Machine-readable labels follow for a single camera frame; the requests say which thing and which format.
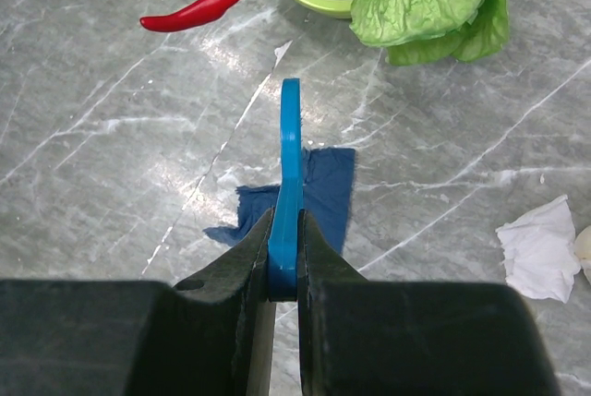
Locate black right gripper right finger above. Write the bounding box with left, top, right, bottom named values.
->
left=297, top=212, right=561, bottom=395

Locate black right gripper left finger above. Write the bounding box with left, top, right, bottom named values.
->
left=1, top=211, right=275, bottom=395

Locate blue hand brush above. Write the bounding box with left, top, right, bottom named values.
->
left=268, top=78, right=304, bottom=302

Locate dark blue paper scrap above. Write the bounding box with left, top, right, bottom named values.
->
left=204, top=148, right=356, bottom=254

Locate white paper scrap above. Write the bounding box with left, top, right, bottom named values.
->
left=496, top=195, right=581, bottom=304

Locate yellow napa cabbage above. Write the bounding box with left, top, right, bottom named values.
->
left=574, top=226, right=591, bottom=283

